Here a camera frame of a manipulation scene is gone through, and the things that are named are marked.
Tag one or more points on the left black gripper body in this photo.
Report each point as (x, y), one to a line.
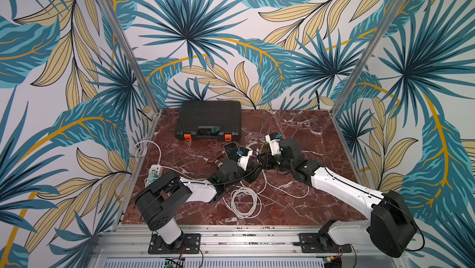
(250, 177)

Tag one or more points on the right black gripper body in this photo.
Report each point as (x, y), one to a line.
(270, 158)

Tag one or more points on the black smartphone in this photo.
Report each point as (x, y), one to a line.
(232, 151)

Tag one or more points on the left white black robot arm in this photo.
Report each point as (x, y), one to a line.
(162, 199)

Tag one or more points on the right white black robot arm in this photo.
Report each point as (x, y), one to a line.
(388, 223)

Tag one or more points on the green plug adapter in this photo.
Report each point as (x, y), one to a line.
(152, 177)

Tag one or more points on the black plastic tool case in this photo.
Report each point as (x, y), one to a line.
(219, 120)

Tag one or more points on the white power strip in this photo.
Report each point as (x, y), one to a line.
(154, 168)

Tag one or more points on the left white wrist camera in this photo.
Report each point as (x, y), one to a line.
(244, 154)

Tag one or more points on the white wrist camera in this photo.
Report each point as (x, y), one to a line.
(273, 140)
(244, 154)

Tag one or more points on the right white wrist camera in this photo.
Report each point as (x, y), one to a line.
(273, 140)

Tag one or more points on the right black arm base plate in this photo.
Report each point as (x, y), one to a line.
(321, 244)

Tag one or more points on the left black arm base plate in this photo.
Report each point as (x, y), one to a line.
(188, 243)

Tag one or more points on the aluminium front rail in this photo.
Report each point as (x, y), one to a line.
(132, 241)

